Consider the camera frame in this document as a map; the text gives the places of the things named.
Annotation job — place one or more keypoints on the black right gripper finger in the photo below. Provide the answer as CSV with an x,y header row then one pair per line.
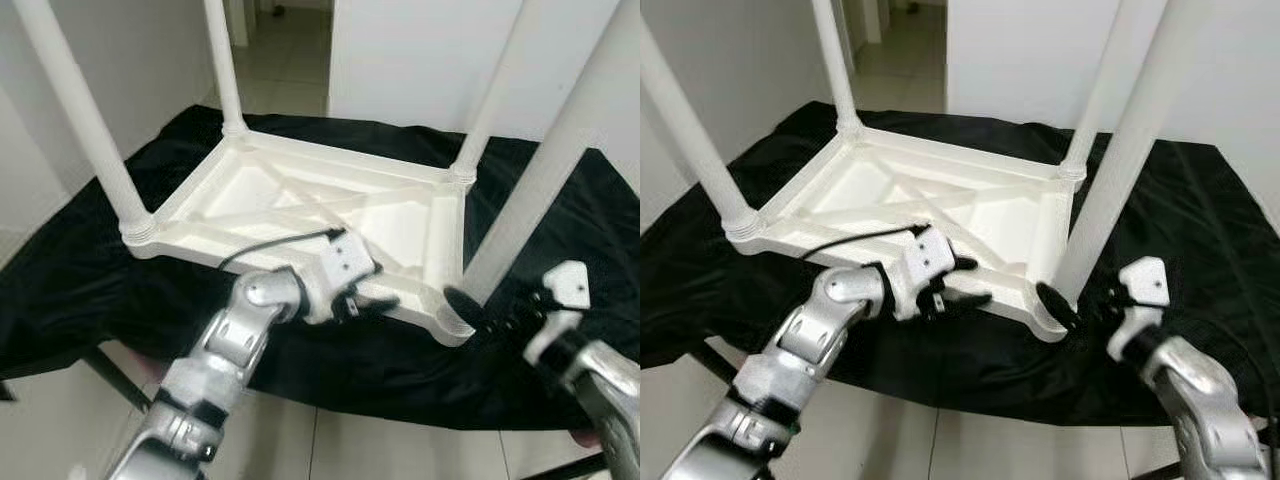
x,y
465,308
1056,305

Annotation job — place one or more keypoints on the white plastic tabletop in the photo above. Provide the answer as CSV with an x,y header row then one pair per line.
x,y
250,200
860,200

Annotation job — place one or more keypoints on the black cloth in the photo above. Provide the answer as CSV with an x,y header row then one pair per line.
x,y
1200,220
90,290

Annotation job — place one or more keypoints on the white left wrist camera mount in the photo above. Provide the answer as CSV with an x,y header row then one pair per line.
x,y
340,265
930,260

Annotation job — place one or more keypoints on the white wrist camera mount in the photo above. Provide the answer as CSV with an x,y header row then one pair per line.
x,y
568,285
930,260
1145,280
340,265

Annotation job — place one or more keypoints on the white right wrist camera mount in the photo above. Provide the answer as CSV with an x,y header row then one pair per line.
x,y
568,285
1145,280

